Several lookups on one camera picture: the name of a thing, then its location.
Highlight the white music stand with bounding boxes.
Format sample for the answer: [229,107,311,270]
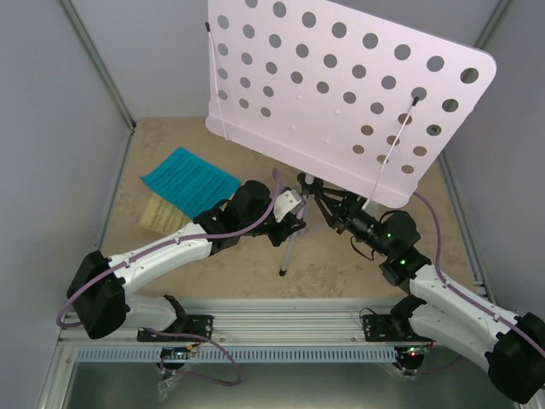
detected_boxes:
[203,0,498,277]

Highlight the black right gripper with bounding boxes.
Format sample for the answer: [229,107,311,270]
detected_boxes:
[315,187,392,256]

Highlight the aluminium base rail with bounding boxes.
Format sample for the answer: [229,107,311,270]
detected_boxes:
[58,297,529,345]

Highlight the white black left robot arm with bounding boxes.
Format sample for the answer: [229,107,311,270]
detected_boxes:
[66,180,306,340]

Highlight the left circuit board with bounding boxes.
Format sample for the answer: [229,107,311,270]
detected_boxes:
[159,344,198,360]

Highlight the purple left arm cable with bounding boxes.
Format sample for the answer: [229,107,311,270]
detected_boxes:
[56,168,283,329]

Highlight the circuit board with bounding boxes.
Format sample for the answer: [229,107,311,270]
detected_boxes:
[397,347,427,360]
[159,344,198,360]

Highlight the grey slotted cable duct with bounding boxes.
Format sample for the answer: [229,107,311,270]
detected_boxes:
[75,345,399,364]

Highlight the yellow sheet music page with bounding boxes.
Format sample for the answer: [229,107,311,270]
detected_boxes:
[140,193,191,236]

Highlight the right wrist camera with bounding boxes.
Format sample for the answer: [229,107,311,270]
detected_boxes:
[362,199,380,217]

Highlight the clear plastic bag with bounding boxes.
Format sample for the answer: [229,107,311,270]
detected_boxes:
[158,372,183,402]

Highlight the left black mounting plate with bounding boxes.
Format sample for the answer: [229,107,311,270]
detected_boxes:
[136,315,214,343]

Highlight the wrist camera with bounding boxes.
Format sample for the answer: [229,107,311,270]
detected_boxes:
[273,189,306,222]
[362,199,380,217]

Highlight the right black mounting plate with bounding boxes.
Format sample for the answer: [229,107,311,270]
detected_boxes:
[360,314,430,343]

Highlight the black mounting plate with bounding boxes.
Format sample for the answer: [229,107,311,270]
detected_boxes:
[360,314,430,343]
[136,315,214,343]

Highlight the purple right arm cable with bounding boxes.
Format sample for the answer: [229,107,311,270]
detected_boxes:
[415,191,545,363]

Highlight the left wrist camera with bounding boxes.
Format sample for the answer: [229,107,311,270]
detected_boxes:
[273,189,306,222]

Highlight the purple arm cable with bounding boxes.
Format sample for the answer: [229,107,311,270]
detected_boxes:
[56,168,283,329]
[415,191,545,363]

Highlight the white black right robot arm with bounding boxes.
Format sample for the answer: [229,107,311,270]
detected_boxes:
[313,187,544,404]

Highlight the blue sheet music page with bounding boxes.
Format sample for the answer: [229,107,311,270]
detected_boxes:
[141,147,241,219]

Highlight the right circuit board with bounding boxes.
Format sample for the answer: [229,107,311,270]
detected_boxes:
[397,347,427,360]

